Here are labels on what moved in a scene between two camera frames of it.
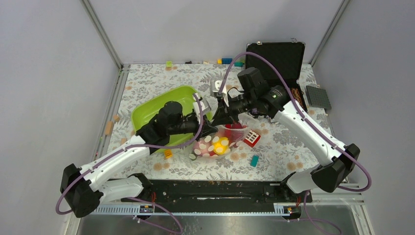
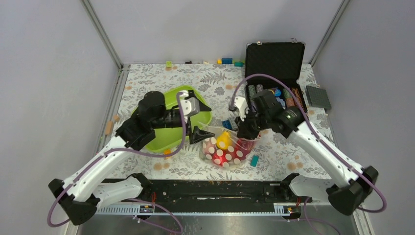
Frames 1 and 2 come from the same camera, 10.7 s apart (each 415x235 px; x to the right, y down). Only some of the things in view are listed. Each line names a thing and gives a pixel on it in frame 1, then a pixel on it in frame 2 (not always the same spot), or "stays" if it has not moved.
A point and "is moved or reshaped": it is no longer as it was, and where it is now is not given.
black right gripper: [225, 114] -> [244, 131]
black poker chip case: [288, 57] stays
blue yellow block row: [229, 61] stays
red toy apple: [235, 125] -> [233, 154]
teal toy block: [254, 160] stays
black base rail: [217, 192] stays
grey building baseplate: [318, 97] stays
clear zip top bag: [225, 139] is moved or reshaped
